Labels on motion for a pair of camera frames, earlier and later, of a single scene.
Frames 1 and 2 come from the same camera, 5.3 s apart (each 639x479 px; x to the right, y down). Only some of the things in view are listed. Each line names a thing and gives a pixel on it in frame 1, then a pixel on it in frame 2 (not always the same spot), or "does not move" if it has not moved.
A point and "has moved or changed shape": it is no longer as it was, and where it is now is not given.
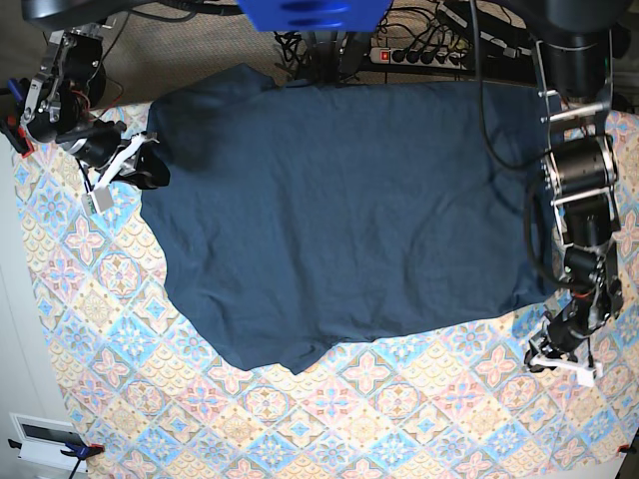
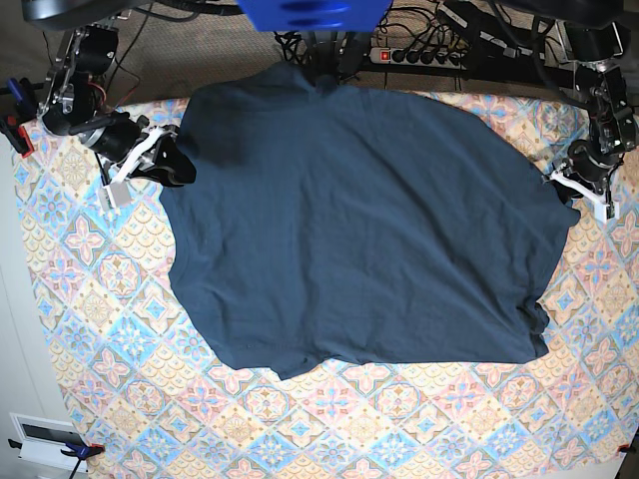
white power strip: (452, 60) does not move
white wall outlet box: (42, 440) does not move
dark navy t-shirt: (306, 218) has moved or changed shape
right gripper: (564, 330) to (590, 165)
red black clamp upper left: (13, 128) does not move
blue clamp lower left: (75, 450) does not move
